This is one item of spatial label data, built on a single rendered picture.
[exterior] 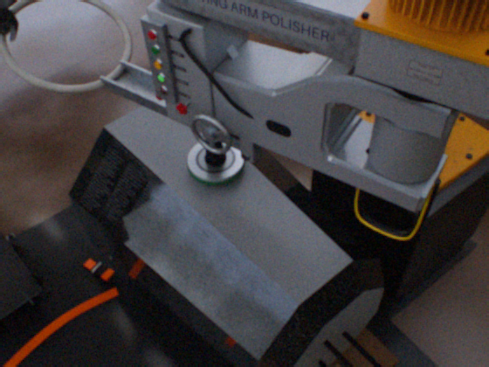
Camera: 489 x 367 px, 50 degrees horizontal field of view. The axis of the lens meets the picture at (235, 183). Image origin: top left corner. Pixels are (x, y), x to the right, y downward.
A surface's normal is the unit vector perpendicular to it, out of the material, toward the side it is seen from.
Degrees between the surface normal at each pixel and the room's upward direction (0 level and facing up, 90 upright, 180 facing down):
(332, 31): 90
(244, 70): 4
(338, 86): 90
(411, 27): 0
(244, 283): 45
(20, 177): 0
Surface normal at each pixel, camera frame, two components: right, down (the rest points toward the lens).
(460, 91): -0.55, 0.66
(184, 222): -0.56, -0.07
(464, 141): -0.05, -0.64
